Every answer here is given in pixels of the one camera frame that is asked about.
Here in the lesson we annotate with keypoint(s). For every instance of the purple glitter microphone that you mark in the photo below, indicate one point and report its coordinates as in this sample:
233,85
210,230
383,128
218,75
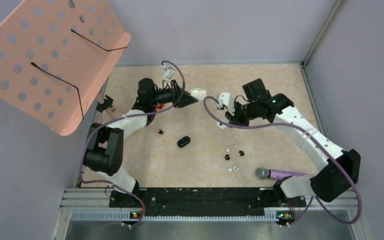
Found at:
275,174

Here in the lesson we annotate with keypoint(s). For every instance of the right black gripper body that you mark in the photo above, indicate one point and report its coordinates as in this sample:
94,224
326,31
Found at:
243,113

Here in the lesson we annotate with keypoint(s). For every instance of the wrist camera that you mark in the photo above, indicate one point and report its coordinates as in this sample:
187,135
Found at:
169,72
225,100

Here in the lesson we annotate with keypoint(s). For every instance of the pink perforated music stand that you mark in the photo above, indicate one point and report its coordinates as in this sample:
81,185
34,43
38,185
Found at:
55,56

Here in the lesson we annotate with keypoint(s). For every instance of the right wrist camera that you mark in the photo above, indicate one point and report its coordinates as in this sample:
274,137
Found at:
225,100

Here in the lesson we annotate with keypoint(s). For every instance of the white square charging case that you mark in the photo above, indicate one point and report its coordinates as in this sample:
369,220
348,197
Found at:
221,126

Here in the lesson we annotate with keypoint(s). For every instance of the red toy window brick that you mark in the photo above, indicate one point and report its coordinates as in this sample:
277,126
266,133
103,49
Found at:
160,106

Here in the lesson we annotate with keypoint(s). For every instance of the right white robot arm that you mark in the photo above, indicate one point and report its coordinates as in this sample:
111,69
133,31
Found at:
337,168

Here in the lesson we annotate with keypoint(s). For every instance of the white oval charging case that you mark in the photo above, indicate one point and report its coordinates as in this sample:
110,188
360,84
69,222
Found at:
198,93

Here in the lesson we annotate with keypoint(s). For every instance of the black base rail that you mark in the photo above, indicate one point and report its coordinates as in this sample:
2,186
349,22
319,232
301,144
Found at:
204,201

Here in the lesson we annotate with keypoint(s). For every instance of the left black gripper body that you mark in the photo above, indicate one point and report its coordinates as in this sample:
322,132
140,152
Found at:
165,95

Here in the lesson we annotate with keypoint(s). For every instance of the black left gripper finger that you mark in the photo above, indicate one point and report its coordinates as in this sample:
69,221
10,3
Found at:
185,101
180,89

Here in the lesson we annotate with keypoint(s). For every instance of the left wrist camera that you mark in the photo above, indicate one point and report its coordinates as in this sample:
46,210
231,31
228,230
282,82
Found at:
169,72

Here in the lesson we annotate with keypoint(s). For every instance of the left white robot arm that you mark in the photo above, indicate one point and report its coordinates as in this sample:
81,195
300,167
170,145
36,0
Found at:
104,151

